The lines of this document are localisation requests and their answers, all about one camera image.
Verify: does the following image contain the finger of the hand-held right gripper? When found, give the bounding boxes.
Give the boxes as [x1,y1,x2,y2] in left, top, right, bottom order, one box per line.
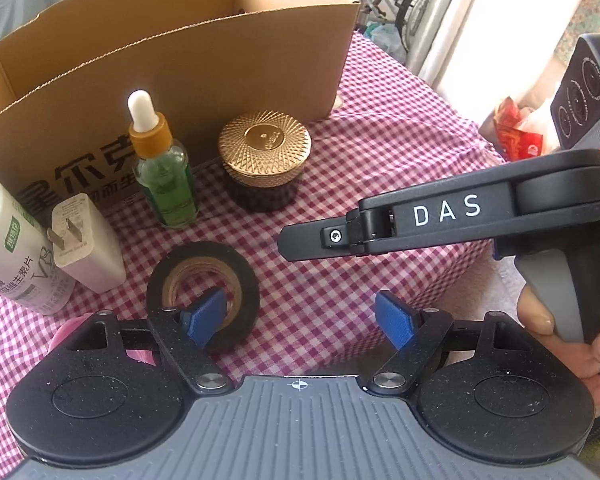
[277,219,363,263]

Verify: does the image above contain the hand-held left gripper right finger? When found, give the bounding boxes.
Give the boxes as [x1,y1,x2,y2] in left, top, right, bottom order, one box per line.
[372,291,531,396]

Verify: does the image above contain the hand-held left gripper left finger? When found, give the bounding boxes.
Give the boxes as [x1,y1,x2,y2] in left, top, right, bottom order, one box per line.
[67,287,233,396]

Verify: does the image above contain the black electrical tape roll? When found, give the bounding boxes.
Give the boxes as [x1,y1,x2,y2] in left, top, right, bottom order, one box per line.
[146,241,261,353]

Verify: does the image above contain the gold lid black jar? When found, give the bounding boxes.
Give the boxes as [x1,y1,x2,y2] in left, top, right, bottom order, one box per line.
[217,110,312,213]

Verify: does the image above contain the white charger plug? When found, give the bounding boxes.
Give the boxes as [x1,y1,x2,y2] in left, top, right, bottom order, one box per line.
[46,192,127,293]

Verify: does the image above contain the green dropper bottle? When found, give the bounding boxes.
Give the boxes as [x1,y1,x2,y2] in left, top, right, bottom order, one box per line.
[126,90,201,231]

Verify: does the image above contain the pink plastic lid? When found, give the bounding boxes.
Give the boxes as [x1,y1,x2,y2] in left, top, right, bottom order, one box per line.
[47,316,157,367]

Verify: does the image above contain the brown cardboard box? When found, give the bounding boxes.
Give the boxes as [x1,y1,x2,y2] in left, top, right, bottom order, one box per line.
[0,0,361,211]

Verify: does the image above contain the white pill bottle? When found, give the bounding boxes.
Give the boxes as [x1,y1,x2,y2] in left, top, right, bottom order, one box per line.
[0,162,76,316]

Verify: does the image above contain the red printed packet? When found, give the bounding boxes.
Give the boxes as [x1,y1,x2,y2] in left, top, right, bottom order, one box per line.
[492,97,546,158]

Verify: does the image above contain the purple checked tablecloth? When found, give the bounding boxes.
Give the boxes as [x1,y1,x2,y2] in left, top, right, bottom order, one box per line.
[0,30,521,378]

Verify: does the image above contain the pale blue plastic bag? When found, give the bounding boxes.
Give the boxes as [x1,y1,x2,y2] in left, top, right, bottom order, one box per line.
[370,22,407,57]

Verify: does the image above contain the black wheelchair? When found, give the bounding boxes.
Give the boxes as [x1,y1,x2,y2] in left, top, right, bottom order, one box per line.
[300,0,443,73]

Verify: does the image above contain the blue sheet with circles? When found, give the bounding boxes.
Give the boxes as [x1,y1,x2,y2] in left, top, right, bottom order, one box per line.
[0,0,236,53]

